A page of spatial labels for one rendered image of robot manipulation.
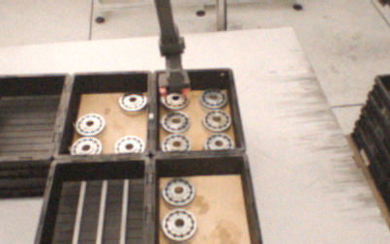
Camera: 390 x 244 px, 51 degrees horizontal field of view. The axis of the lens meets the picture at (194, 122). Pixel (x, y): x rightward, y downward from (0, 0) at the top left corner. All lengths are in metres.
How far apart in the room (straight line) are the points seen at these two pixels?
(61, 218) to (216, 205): 0.47
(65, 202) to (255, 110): 0.84
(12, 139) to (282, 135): 1.00
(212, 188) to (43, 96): 0.76
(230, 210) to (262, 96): 0.67
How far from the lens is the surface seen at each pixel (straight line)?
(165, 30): 1.25
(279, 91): 1.83
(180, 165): 1.29
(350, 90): 3.01
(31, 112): 1.63
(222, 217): 1.27
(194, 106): 1.54
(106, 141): 1.46
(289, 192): 1.50
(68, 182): 1.39
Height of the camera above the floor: 1.94
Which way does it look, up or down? 48 degrees down
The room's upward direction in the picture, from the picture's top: straight up
